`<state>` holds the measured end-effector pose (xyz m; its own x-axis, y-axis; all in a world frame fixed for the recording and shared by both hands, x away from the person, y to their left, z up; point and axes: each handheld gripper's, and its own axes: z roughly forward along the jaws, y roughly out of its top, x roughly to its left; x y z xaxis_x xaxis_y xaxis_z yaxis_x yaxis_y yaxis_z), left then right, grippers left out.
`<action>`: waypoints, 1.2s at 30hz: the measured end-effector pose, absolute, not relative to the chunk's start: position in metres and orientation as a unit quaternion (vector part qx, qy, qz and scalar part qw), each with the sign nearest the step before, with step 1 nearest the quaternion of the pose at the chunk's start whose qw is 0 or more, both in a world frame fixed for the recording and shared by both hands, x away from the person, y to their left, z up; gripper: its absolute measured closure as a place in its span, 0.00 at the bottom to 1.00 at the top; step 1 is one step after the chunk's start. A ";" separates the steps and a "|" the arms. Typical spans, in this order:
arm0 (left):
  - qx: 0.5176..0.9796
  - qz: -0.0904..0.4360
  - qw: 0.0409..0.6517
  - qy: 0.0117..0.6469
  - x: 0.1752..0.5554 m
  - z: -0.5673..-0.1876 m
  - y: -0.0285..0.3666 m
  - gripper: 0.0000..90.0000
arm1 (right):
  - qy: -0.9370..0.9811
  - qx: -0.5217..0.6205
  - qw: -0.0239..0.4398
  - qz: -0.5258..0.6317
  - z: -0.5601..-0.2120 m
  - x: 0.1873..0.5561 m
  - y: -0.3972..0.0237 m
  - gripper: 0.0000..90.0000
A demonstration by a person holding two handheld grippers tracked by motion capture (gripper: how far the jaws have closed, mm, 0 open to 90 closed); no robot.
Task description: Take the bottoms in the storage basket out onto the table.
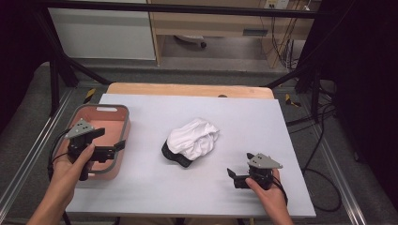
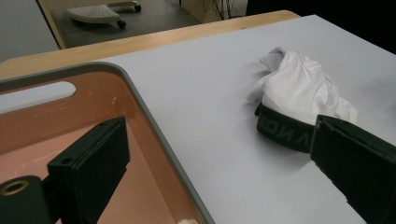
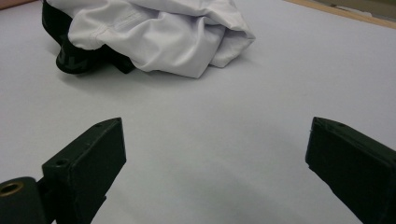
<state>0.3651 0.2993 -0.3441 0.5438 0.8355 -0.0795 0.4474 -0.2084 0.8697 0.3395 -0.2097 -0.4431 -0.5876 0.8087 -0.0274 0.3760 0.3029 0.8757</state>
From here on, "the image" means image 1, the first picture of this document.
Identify aluminium rail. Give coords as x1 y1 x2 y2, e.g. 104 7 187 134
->
317 123 369 225
0 88 74 217

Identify yellow and black tape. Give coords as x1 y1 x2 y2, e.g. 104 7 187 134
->
284 93 303 109
83 87 97 105

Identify black garment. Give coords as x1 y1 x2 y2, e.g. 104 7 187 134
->
161 140 193 169

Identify white power strip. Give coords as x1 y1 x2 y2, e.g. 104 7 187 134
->
264 0 291 10

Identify person's right hand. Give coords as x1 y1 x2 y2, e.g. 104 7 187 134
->
245 168 289 214

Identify office chair base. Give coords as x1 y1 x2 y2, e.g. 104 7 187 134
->
173 35 208 50

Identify white garment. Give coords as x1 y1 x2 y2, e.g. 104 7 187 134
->
166 117 221 161

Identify person's left hand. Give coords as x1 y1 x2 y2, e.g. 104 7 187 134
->
50 143 96 203

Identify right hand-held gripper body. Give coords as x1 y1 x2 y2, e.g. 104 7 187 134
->
233 152 283 191

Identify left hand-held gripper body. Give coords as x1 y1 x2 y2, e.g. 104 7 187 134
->
64 117 116 182

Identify hanging desk cables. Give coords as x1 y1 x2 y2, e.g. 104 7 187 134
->
270 8 303 71

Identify black floor cables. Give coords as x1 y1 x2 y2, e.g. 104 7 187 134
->
285 78 344 214

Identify white cabinet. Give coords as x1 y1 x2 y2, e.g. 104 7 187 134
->
48 7 157 61

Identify pink basket with grey rim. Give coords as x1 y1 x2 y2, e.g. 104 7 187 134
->
54 103 131 182

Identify wooden table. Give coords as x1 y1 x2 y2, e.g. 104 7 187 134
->
106 82 276 100

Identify black metal stand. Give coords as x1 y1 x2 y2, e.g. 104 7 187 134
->
266 18 337 124
32 12 112 117

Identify black metal frame bar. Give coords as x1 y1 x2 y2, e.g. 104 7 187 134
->
38 0 328 19

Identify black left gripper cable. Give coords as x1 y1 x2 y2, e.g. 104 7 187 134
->
46 127 73 183

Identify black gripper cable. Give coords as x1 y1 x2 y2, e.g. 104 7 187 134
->
270 174 289 206
46 127 73 183

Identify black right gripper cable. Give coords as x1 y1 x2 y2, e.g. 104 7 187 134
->
270 174 289 206

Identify light wooden desk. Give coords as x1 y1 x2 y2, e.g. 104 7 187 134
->
146 0 317 68

